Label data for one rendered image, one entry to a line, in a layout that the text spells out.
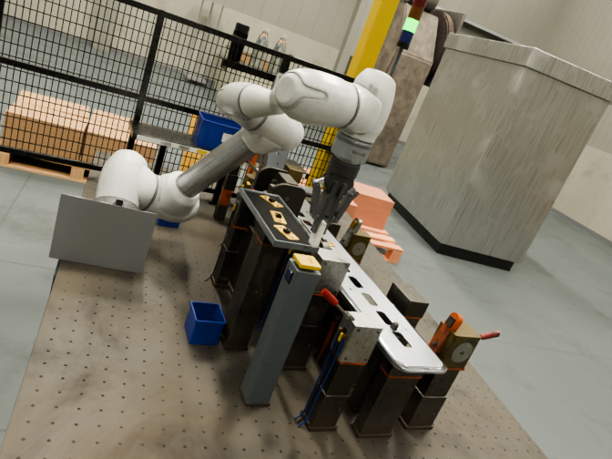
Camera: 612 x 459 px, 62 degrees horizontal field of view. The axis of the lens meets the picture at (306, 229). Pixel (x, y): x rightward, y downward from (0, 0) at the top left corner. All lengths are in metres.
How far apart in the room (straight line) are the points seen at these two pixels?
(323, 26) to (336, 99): 11.20
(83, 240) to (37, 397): 0.67
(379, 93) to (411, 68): 7.90
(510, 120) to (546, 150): 0.61
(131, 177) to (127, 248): 0.26
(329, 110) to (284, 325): 0.59
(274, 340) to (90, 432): 0.48
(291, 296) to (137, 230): 0.75
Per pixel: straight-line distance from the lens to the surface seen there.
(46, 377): 1.48
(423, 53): 9.20
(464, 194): 5.73
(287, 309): 1.35
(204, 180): 1.93
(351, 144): 1.19
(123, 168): 1.99
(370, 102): 1.16
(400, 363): 1.40
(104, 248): 1.93
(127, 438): 1.36
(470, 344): 1.62
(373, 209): 5.22
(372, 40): 2.95
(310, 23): 12.19
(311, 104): 1.06
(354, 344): 1.38
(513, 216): 6.18
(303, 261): 1.31
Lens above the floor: 1.67
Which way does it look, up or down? 20 degrees down
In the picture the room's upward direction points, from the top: 21 degrees clockwise
